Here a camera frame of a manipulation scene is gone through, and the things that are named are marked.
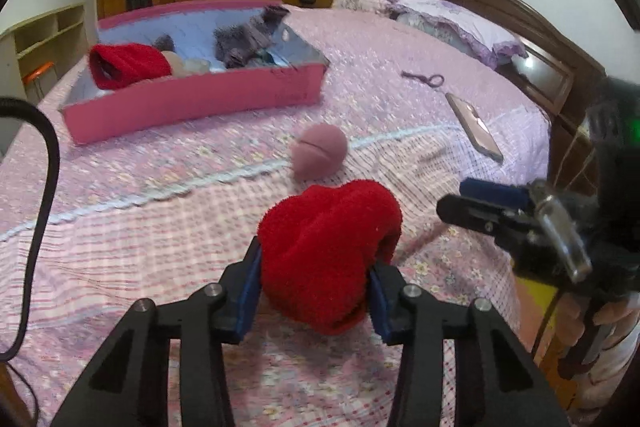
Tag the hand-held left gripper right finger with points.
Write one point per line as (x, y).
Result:
(382, 307)

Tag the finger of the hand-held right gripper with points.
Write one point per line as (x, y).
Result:
(495, 194)
(480, 214)

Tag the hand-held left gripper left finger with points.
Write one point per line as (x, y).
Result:
(247, 302)

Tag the red fluffy sock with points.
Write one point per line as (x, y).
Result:
(130, 64)
(330, 257)

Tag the pink sock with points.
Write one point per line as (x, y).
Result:
(320, 152)

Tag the pink cardboard box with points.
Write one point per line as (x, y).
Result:
(200, 107)

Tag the tan sock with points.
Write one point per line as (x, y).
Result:
(196, 66)

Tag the beige sock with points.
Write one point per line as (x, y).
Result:
(172, 63)

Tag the purple mottled knit sock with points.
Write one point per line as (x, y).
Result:
(247, 37)
(164, 43)

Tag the person's right hand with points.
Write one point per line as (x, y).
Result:
(620, 314)

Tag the metal spring clip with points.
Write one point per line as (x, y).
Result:
(560, 227)

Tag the smartphone with pink case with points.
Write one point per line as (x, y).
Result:
(475, 127)

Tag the pink floral bedspread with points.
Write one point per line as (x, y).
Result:
(150, 217)

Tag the dark wooden headboard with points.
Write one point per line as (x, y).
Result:
(500, 2)

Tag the orange stool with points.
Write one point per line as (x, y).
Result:
(37, 74)

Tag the cream shelf desk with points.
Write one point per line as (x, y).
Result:
(30, 37)

